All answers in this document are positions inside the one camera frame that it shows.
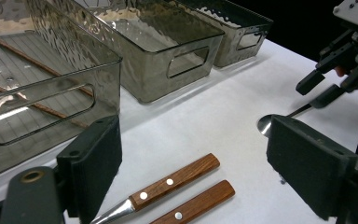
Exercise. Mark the white table sheet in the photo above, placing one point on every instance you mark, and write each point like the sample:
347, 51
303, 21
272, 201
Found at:
217, 124

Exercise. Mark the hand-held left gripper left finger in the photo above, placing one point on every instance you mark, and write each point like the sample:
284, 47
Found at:
90, 165

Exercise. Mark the silver metal spoon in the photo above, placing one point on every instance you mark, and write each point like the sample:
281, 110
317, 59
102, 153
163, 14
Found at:
264, 124

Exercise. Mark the brown wooden chopstick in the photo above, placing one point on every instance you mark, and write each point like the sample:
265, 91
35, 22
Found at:
49, 112
28, 57

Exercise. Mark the smoky transparent plastic bin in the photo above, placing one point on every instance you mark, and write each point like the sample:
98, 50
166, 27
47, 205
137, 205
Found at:
59, 62
230, 46
155, 71

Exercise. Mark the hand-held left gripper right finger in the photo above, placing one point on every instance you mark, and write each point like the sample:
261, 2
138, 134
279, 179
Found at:
307, 165

